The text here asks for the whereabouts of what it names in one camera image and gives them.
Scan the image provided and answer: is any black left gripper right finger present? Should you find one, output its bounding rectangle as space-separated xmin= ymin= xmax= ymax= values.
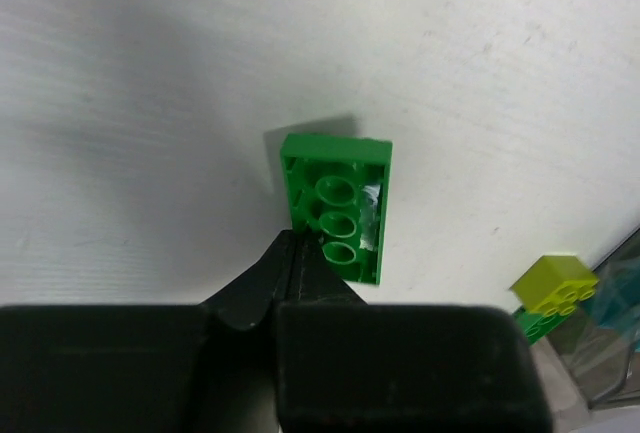
xmin=273 ymin=234 xmax=553 ymax=432

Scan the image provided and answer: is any long green lego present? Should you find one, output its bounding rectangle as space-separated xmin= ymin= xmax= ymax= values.
xmin=513 ymin=308 xmax=566 ymax=345

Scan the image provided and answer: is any long teal lego brick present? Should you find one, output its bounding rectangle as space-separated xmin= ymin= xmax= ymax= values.
xmin=583 ymin=258 xmax=639 ymax=352

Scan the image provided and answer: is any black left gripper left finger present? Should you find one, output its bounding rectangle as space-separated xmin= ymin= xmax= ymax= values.
xmin=1 ymin=230 xmax=295 ymax=432

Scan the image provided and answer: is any lime square lego centre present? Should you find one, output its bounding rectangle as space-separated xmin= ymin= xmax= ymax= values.
xmin=510 ymin=255 xmax=599 ymax=318

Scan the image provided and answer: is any smoky grey plastic tray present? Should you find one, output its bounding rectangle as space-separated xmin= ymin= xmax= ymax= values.
xmin=548 ymin=231 xmax=639 ymax=410

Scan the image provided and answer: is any long green lego brick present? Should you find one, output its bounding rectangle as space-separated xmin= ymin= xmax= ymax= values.
xmin=280 ymin=133 xmax=393 ymax=285

